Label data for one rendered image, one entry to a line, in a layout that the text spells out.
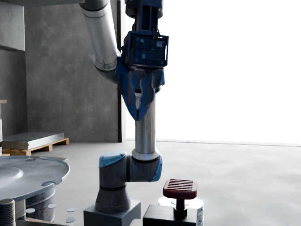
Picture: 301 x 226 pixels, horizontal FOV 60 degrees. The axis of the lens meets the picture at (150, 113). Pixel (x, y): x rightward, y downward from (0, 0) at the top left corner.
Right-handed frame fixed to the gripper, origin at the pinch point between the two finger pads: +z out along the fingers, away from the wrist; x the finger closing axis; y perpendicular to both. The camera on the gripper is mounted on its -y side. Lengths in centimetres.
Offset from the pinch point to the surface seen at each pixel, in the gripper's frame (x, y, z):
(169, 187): 5.4, 6.3, 12.6
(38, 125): -97, -538, 38
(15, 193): -19.0, 8.9, 12.3
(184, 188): 7.7, 7.5, 12.4
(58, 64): -61, -509, -88
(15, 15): -20.4, 8.0, -13.5
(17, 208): -20.4, -0.5, 17.7
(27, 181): -18.4, 3.4, 11.9
